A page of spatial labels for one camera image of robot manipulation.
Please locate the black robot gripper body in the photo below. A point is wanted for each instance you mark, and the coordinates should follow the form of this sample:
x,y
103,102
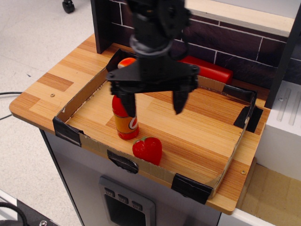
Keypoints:
x,y
147,75

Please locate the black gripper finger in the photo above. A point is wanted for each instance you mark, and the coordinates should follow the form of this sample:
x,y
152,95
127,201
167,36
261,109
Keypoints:
x,y
128,102
179,100

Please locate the red hot sauce bottle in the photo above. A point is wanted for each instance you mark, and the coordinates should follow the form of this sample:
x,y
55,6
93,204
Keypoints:
x,y
127,127

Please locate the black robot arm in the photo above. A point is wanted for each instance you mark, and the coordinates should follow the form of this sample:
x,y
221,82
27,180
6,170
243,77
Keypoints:
x,y
156,23

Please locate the red ketchup bottle toy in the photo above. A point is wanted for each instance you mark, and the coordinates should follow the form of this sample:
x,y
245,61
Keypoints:
x,y
210,70

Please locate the cardboard fence with black tape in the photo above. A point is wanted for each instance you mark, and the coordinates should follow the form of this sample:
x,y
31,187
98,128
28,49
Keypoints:
x,y
207,149

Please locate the salmon nigiri sushi toy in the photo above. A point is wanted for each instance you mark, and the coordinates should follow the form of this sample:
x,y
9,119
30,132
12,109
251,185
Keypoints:
x,y
126,62

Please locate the red toy strawberry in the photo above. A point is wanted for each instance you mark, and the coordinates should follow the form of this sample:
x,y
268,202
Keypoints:
x,y
148,149

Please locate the dark brick backsplash panel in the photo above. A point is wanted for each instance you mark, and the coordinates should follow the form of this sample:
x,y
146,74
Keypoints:
x,y
258,53

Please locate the grey oven control panel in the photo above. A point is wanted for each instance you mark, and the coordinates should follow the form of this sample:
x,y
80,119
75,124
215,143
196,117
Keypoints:
x,y
124,207

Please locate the black caster wheel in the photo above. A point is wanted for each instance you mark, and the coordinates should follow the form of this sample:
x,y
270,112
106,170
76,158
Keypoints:
x,y
68,6

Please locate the white toy sink unit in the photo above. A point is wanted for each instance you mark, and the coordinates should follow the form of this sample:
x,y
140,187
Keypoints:
x,y
279,148

